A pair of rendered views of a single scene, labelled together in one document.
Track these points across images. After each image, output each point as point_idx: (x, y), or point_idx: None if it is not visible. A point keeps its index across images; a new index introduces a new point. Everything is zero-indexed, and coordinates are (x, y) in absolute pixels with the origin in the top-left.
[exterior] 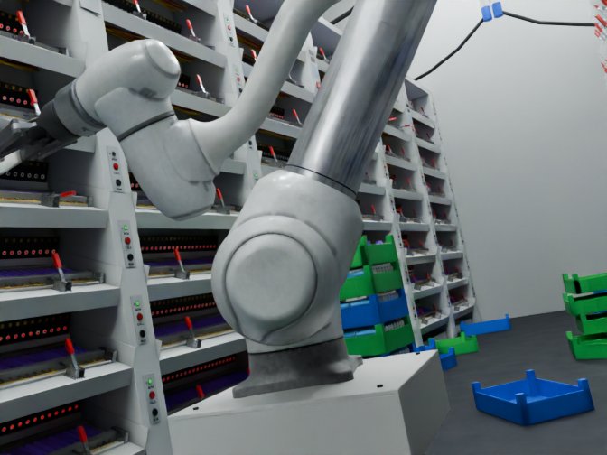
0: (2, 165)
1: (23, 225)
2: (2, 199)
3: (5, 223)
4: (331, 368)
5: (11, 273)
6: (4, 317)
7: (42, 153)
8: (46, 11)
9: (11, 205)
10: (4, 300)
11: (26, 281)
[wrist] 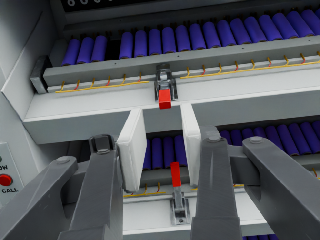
0: (184, 139)
1: (313, 113)
2: (285, 66)
3: (276, 115)
4: None
5: (299, 135)
6: (249, 234)
7: (265, 215)
8: None
9: (294, 84)
10: (248, 224)
11: (308, 167)
